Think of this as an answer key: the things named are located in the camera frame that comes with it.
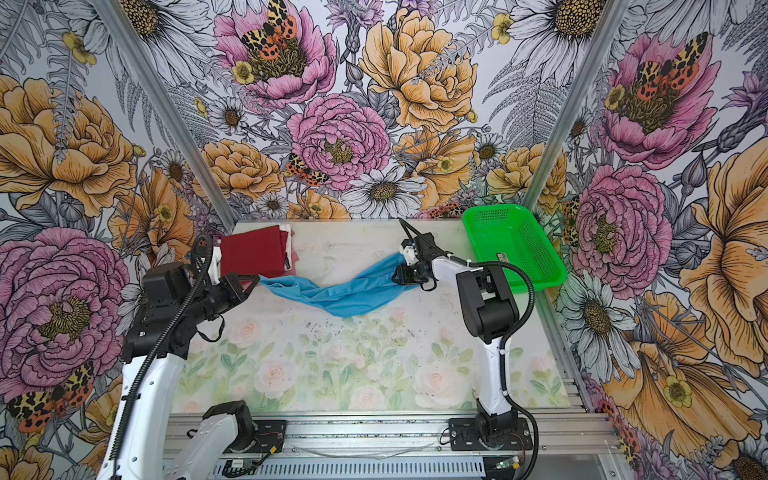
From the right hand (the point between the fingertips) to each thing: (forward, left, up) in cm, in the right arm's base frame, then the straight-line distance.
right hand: (399, 284), depth 102 cm
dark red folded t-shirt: (+12, +48, +5) cm, 49 cm away
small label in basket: (+12, -38, -2) cm, 40 cm away
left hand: (-17, +33, +25) cm, 45 cm away
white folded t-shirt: (+25, +42, +3) cm, 48 cm away
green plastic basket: (+24, -43, -3) cm, 50 cm away
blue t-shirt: (-8, +14, +4) cm, 17 cm away
